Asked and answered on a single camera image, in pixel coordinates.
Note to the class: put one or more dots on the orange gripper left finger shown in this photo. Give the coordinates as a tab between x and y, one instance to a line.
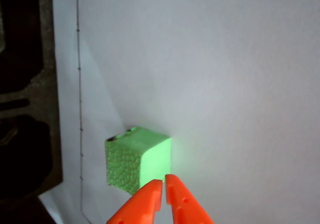
142	204

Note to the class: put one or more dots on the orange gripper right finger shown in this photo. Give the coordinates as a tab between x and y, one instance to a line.
185	209

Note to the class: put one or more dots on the green foam block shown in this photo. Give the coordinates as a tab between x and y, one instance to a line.
125	159

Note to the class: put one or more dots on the white paper sheet with lines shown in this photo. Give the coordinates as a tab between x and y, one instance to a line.
225	84

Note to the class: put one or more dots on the black foam tray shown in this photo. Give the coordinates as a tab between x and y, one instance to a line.
25	84

